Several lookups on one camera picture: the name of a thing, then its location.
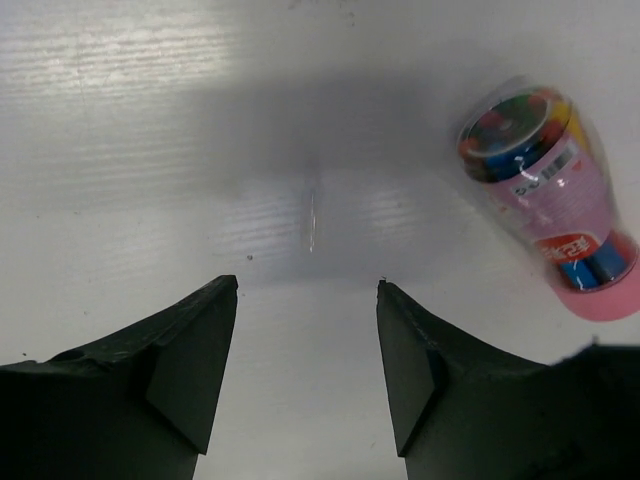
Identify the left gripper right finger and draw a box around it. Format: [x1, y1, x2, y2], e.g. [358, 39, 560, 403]
[376, 281, 639, 479]

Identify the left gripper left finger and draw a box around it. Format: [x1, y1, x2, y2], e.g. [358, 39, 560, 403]
[1, 275, 238, 479]

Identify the pink cap bottle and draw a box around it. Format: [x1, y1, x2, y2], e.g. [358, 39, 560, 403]
[455, 80, 639, 322]

